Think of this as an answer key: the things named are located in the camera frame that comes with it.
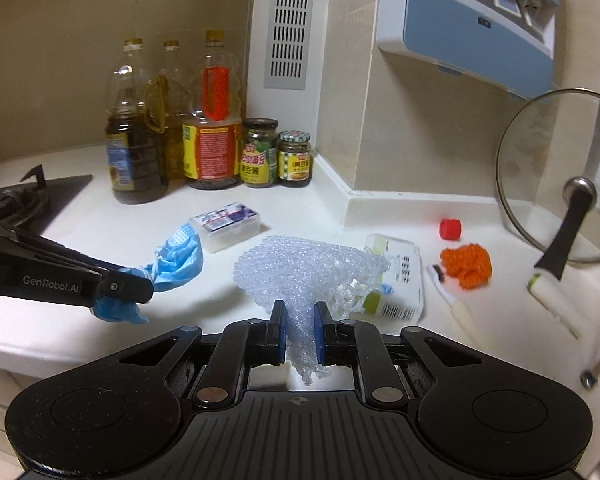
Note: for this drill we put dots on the yellow oil bottle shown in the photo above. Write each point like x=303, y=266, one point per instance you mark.
x=172, y=110

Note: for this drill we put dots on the sauce jar with dark lid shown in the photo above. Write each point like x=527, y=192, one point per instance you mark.
x=259, y=157

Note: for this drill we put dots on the sauce jar with checked lid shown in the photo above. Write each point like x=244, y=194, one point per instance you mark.
x=295, y=162

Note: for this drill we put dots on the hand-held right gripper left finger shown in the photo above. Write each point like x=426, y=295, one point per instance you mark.
x=278, y=335

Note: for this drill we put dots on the clear plastic box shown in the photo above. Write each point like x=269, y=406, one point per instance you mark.
x=227, y=225

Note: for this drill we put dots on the white green scallion piece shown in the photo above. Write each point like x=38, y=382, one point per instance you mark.
x=550, y=300

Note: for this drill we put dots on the dark oil bottle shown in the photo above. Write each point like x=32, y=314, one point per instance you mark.
x=130, y=160

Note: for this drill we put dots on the clear bubble wrap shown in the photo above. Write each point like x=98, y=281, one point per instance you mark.
x=300, y=270

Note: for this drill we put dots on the white green carton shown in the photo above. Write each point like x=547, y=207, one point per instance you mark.
x=405, y=280

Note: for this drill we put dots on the blue face mask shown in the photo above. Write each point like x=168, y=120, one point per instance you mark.
x=180, y=255

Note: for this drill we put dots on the grey vent grille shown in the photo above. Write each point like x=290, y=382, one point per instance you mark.
x=290, y=25

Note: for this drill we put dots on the white toothbrush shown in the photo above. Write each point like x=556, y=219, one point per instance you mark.
x=457, y=305

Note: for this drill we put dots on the glass pot lid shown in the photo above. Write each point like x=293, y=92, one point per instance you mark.
x=570, y=220

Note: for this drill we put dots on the red bottle cap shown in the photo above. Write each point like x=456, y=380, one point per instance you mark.
x=449, y=229

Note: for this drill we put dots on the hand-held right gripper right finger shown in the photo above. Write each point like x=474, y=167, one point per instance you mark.
x=323, y=335

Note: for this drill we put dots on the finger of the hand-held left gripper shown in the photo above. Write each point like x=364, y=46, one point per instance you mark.
x=55, y=285
x=10, y=245

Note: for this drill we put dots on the orange mesh scrubber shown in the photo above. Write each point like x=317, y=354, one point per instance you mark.
x=467, y=266

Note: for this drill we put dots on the gas stove burner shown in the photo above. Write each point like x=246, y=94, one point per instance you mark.
x=55, y=190

